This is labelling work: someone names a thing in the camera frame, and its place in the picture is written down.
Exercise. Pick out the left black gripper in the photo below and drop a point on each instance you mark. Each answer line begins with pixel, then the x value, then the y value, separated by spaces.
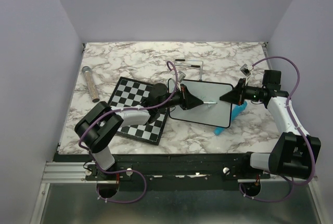
pixel 190 101

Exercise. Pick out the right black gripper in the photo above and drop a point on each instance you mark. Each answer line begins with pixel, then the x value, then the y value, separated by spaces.
pixel 235 96

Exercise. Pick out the white green marker pen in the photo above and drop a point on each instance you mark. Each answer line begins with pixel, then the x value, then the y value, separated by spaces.
pixel 209 102

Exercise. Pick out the black framed whiteboard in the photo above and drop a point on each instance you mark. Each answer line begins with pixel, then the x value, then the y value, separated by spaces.
pixel 217 115

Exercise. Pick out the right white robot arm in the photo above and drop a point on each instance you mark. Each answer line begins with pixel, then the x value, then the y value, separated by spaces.
pixel 295 152

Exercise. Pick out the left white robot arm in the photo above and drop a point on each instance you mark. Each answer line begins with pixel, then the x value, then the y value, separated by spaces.
pixel 100 124

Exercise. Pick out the blue cylindrical tube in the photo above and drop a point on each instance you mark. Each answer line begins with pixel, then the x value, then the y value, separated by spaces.
pixel 235 112

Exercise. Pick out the black and white chessboard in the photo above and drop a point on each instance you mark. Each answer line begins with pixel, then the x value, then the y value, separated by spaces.
pixel 129 93

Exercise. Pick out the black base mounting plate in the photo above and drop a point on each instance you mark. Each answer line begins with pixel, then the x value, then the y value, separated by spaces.
pixel 172 172

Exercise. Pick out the glittery silver tube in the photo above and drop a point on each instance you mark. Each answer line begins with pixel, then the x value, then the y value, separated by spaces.
pixel 91 86

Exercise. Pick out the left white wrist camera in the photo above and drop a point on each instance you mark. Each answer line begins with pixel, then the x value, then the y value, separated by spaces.
pixel 181 76

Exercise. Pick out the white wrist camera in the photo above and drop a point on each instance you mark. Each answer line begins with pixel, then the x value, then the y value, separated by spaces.
pixel 181 76
pixel 246 70

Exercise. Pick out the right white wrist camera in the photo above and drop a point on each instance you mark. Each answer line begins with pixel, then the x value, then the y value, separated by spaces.
pixel 246 70

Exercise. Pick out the wire whiteboard stand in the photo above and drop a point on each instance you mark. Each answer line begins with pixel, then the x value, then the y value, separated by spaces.
pixel 198 64

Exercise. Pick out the aluminium frame rail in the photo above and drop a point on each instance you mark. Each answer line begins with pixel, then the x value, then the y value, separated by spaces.
pixel 55 172

